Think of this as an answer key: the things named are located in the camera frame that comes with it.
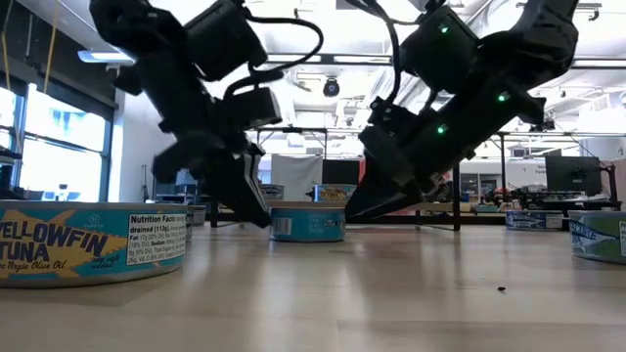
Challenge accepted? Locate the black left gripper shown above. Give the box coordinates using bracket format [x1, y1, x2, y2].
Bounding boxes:
[152, 129, 273, 229]

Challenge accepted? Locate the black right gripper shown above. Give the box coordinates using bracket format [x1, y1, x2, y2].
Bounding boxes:
[344, 124, 470, 220]

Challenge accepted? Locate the dark blue fish can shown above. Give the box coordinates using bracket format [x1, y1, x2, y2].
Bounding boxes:
[185, 204, 208, 228]
[505, 209, 565, 232]

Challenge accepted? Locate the black overhead beam with lights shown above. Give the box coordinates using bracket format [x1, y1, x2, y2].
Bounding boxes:
[76, 48, 626, 68]

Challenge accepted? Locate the black track spotlight cluster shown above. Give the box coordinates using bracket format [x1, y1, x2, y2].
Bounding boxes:
[530, 116, 558, 133]

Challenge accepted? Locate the large window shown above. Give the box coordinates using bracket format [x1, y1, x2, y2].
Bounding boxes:
[0, 82, 114, 202]

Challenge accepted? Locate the black workstation desk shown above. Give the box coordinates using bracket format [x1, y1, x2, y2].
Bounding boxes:
[511, 188, 625, 220]

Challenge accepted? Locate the black frame wooden shelf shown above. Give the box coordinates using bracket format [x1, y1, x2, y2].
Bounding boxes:
[208, 163, 476, 233]

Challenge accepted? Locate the black distant rig frame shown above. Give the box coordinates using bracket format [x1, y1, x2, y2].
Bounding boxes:
[256, 126, 330, 160]
[498, 131, 510, 206]

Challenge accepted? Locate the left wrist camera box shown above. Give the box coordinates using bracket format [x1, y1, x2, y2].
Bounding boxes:
[222, 86, 284, 131]

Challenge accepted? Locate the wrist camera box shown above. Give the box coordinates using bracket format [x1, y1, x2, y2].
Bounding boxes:
[222, 86, 284, 131]
[367, 96, 425, 129]

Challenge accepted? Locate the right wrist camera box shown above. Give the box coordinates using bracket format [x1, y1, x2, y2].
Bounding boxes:
[367, 96, 425, 129]

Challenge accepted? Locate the black aluminium table frame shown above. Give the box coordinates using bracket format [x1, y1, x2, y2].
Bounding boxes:
[204, 212, 571, 234]

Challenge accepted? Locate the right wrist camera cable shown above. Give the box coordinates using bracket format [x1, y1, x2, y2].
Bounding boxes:
[359, 0, 405, 107]

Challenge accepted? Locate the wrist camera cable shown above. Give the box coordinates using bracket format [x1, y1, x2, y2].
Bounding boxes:
[359, 0, 405, 107]
[222, 13, 326, 99]

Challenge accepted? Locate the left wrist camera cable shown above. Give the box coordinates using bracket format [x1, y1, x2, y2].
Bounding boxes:
[222, 13, 326, 99]

